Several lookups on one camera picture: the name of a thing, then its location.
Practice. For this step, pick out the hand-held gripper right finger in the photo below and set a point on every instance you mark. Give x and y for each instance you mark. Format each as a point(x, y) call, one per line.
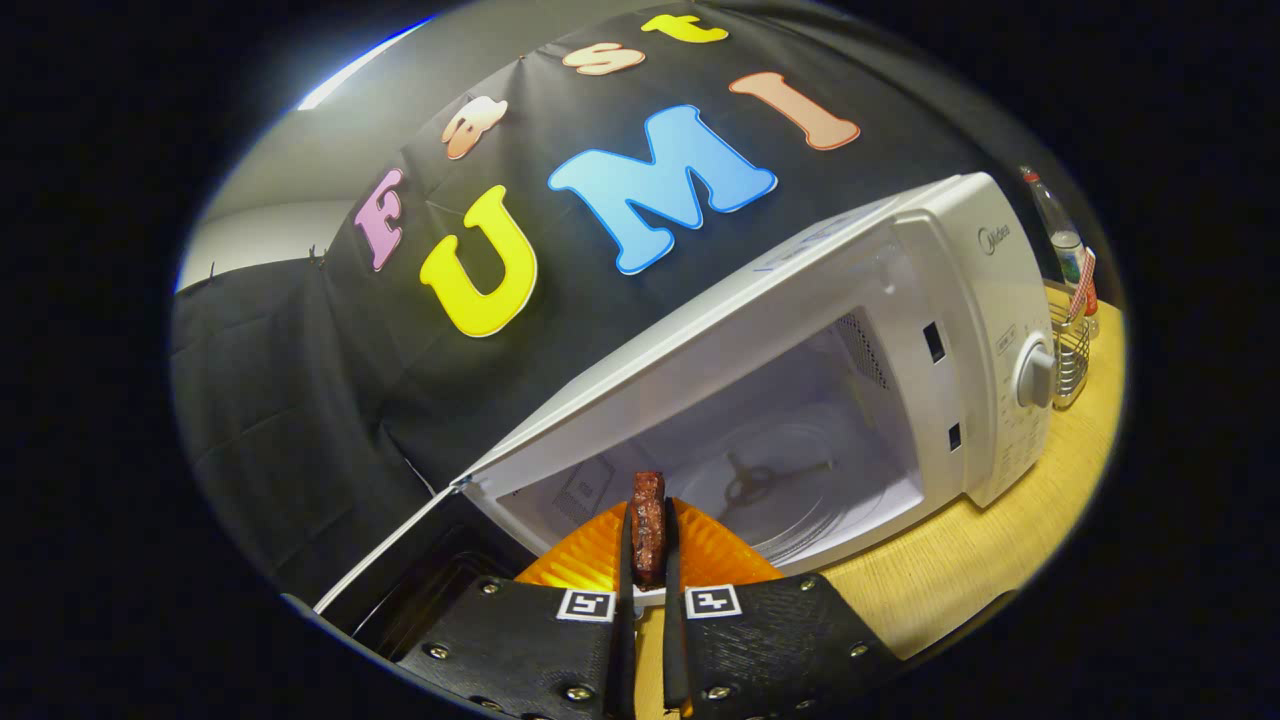
point(674, 650)

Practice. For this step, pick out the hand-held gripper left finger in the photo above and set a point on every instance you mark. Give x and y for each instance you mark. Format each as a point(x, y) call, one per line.
point(626, 640)

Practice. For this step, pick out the brown dried meat strip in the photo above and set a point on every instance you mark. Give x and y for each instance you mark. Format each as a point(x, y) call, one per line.
point(648, 530)

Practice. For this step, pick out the white toaster oven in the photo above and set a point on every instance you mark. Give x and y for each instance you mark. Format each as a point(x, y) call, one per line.
point(960, 300)

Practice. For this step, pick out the red white striped straw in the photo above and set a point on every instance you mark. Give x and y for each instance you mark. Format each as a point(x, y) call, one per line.
point(1082, 285)

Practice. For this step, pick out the clear bottle with red label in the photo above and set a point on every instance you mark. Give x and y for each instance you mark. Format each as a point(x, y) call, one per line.
point(1066, 245)

